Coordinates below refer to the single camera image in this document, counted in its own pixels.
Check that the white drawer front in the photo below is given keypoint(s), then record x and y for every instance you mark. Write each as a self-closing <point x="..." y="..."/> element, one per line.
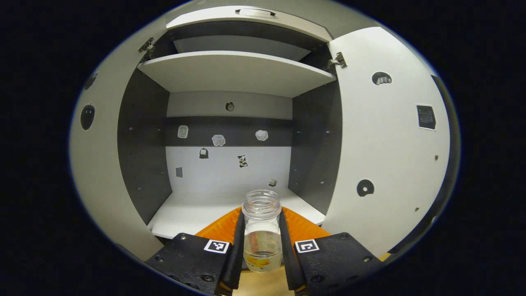
<point x="213" y="19"/>

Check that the clear glass bottle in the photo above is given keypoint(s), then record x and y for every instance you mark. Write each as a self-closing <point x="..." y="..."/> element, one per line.
<point x="262" y="230"/>

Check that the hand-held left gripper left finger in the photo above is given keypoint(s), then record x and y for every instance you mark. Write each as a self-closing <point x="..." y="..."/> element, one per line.
<point x="237" y="250"/>

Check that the white cabinet shelf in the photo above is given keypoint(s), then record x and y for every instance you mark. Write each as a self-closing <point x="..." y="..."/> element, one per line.
<point x="234" y="72"/>

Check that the white cabinet door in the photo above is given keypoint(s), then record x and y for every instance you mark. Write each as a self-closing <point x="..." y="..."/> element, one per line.
<point x="382" y="144"/>
<point x="98" y="172"/>

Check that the metal door hinge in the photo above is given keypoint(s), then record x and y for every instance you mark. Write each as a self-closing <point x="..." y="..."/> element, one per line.
<point x="146" y="45"/>
<point x="337" y="61"/>

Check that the grey and white cabinet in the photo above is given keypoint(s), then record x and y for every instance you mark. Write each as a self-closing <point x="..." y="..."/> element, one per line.
<point x="141" y="156"/>

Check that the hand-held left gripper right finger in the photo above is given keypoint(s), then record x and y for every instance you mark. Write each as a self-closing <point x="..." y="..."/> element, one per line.
<point x="287" y="255"/>

